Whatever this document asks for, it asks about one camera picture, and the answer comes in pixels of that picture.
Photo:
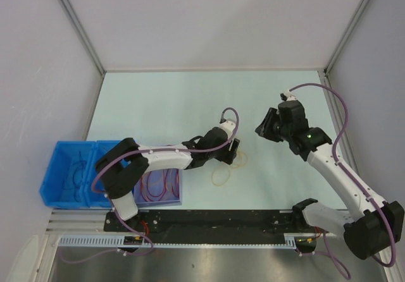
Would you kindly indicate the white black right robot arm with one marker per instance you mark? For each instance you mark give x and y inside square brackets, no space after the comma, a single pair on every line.
[371,224]

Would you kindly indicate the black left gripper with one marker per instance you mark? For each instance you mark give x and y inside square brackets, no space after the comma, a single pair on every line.
[228,155]

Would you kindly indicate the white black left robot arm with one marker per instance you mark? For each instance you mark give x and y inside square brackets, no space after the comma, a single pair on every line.
[120,169]

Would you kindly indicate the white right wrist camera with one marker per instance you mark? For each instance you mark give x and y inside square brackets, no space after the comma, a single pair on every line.
[287,95]

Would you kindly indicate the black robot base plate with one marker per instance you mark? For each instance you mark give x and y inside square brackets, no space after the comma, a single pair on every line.
[223,225]

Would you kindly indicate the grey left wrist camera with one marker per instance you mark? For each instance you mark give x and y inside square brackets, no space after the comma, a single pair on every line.
[227,125]

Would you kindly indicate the grey slotted cable duct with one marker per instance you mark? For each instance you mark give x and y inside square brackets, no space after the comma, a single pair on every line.
[130,241]

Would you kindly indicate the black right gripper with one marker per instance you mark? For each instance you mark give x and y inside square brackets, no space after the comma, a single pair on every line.
[264,129]

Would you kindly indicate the blue plastic bin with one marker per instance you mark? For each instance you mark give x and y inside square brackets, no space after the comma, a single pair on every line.
[97,200]
[64,181]

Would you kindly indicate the purple plastic bin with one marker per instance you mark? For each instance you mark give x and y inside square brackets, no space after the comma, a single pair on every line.
[159,188]

